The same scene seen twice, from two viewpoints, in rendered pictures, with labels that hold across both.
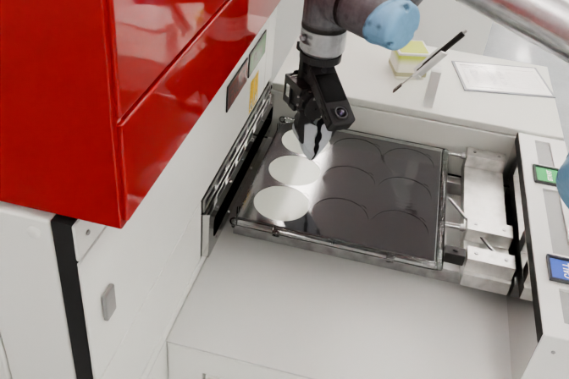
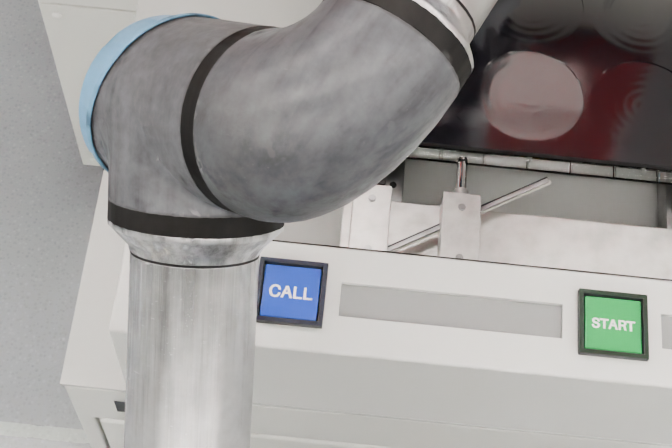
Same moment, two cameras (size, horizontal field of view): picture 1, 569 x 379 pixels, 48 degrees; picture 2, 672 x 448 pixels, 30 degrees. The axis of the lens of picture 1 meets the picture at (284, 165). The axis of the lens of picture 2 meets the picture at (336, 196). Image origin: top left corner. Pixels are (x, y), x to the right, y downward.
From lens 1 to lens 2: 114 cm
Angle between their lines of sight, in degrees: 55
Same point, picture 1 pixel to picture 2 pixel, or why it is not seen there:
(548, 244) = (364, 277)
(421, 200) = (518, 123)
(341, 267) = not seen: hidden behind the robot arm
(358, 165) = (593, 18)
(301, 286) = not seen: outside the picture
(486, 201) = (583, 262)
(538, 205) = (494, 284)
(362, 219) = not seen: hidden behind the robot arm
